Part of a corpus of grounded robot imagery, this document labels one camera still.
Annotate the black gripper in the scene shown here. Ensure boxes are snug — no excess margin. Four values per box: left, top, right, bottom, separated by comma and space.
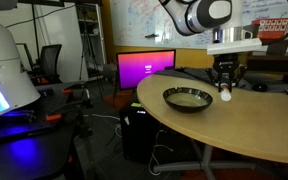
206, 53, 247, 87

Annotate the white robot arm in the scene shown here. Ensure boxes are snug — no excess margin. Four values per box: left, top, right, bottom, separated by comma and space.
0, 0, 243, 116

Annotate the dark ceramic bowl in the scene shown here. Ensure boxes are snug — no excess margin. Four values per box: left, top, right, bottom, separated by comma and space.
163, 87, 213, 114

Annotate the black keyboard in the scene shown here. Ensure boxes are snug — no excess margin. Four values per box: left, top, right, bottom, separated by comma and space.
162, 68, 212, 83

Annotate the black computer mouse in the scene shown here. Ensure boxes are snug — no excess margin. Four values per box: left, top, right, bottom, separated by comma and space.
252, 83, 268, 92

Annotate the pink purple monitor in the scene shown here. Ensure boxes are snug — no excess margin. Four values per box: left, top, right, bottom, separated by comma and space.
117, 49, 176, 90

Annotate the black computer tower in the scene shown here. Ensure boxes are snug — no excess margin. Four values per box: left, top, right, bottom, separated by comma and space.
119, 103, 159, 164

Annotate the white whiteboard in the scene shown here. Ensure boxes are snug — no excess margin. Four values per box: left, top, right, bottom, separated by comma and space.
110, 0, 288, 55

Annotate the orange black clamp far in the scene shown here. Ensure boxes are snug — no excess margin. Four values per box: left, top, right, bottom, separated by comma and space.
61, 89, 73, 94

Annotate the orange black clamp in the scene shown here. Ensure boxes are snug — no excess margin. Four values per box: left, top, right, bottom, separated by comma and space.
61, 89, 73, 94
45, 114, 62, 121

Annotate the orange black clamp near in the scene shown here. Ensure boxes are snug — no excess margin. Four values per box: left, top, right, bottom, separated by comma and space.
45, 114, 62, 121

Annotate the black office chair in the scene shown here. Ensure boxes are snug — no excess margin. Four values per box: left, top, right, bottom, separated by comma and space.
36, 44, 62, 84

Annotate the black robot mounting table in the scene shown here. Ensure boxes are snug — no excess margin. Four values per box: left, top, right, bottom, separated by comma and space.
0, 83, 87, 180

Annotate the black camera tripod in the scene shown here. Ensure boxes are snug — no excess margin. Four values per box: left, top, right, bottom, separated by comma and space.
80, 8, 103, 98

